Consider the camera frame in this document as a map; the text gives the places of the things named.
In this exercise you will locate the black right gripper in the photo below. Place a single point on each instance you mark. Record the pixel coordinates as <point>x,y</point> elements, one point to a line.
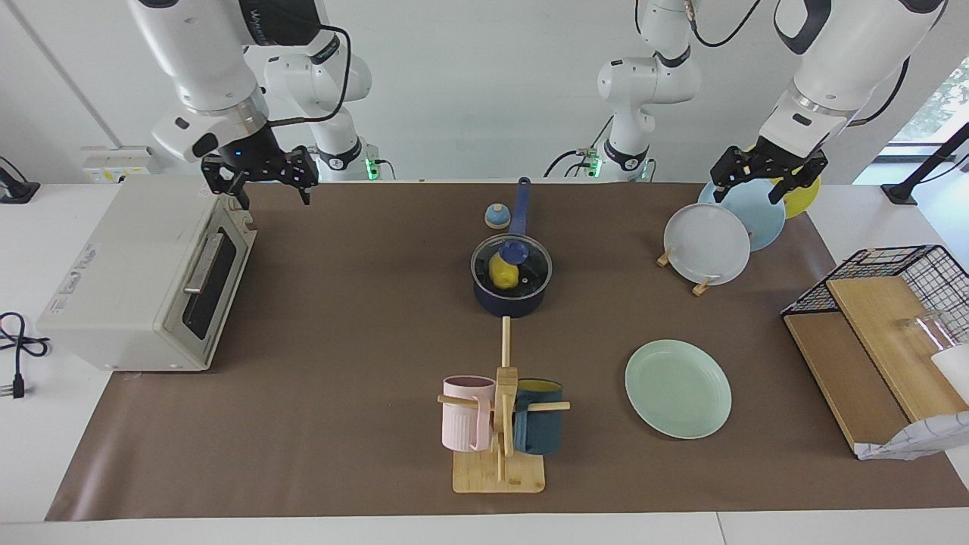
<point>253,155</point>

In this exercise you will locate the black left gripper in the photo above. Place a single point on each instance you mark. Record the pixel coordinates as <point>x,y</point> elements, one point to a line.
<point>776,160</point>

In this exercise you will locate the yellow potato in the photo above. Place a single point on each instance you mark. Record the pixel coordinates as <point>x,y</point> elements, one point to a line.
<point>503,276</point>

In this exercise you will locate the glass lid blue knob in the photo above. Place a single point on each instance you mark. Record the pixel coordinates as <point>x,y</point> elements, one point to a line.
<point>515,250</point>

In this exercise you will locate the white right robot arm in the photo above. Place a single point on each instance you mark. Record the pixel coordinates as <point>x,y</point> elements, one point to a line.
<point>204,60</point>

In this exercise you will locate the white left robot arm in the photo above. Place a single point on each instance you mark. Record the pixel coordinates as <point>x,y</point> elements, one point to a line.
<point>848,53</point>

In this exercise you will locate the yellow plate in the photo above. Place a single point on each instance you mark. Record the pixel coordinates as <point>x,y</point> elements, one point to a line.
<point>802,200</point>

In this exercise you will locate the light blue plate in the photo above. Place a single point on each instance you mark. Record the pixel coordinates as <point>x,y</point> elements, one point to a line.
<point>761,219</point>

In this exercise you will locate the grey plate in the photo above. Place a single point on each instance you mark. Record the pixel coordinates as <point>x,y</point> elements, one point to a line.
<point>705,244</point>

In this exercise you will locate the wooden plate rack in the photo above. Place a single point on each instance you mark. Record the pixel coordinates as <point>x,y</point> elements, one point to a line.
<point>702,288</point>

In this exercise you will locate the pale green plate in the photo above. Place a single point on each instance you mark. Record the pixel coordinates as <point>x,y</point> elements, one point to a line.
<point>677,390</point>

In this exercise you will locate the black clamp stand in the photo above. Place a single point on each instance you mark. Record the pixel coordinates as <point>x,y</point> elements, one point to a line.
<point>901,193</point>

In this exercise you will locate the white power strip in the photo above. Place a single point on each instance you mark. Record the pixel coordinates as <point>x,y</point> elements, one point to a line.
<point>113,163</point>

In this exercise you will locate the beige toaster oven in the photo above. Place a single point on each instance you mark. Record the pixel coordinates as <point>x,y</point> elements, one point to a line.
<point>129,272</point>

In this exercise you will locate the clear drinking glass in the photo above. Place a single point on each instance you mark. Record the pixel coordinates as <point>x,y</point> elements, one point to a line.
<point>927,329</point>

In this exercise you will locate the brown table mat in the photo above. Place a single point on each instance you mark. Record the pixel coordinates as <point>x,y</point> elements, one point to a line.
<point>341,424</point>

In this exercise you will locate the white cup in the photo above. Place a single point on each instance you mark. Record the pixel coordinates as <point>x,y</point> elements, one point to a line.
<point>955,367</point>

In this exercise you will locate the white patterned paper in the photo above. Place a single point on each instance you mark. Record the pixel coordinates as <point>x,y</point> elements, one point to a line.
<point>920,439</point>

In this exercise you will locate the pink ribbed mug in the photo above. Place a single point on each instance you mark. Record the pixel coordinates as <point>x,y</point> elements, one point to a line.
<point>463,416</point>

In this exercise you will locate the dark blue mug yellow inside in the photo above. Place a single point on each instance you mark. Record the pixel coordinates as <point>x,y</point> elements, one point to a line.
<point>539,428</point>

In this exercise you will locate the wooden mug tree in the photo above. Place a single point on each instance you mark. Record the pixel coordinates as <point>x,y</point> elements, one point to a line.
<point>500,473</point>

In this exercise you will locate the black desk clamp mount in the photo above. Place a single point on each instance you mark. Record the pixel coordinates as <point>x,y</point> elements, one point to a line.
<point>19,193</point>

